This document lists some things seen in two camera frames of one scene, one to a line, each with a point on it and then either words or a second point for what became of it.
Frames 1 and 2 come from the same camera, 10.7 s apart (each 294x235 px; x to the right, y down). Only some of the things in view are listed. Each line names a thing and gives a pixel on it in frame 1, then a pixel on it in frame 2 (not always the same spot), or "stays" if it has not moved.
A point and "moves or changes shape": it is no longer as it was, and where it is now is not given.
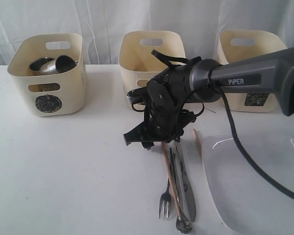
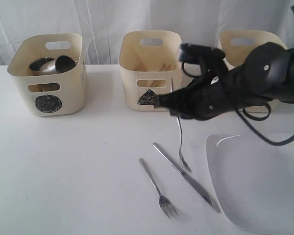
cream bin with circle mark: (62, 93) stays
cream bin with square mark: (234, 45) stays
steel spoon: (184, 224) → (183, 160)
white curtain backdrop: (101, 22) stays
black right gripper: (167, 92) → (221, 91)
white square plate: (250, 203) stays
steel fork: (165, 199) → (164, 204)
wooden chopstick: (172, 180) → (163, 64)
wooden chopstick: (198, 141) moves or changes shape
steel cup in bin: (44, 66) stays
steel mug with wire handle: (61, 64) stays
